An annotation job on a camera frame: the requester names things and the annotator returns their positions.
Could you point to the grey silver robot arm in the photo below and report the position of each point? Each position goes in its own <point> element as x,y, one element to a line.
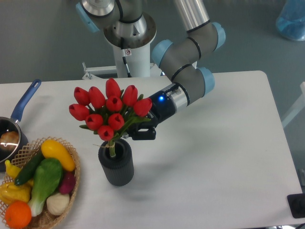
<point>177,61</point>

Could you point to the brown bread roll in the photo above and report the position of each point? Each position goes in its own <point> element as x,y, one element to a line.
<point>9,141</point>

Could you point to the green bok choy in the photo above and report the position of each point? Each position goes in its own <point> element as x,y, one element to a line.
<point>46,179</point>

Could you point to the white garlic bulb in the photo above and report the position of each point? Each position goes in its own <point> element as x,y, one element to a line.
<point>57,203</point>

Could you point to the purple red radish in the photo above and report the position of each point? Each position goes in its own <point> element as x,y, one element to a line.
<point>68,183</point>

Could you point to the yellow squash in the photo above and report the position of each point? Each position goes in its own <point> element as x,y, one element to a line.
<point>54,149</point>

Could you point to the dark grey ribbed vase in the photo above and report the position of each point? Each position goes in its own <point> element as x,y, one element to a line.
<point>119,170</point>

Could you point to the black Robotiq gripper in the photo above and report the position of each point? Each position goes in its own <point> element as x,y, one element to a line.
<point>162,108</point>

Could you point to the small yellow banana pepper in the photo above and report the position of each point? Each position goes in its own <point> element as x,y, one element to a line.
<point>11,171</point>

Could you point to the black device at edge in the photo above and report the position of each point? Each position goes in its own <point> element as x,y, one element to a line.
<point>297,205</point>

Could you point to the white frame bar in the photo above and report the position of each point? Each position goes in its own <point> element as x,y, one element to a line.
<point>295,109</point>

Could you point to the blue handled saucepan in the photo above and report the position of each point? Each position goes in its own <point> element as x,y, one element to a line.
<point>8,124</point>

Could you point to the red tulip bouquet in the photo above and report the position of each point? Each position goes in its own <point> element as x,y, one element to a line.
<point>110,115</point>

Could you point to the orange fruit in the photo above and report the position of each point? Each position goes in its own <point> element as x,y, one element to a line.
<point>18,215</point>

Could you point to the blue translucent bag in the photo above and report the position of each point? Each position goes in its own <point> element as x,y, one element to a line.
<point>291,20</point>

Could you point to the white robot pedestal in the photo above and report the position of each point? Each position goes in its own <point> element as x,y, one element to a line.
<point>131,43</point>

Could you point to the dark green cucumber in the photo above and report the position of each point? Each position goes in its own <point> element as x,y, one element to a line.
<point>28,170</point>

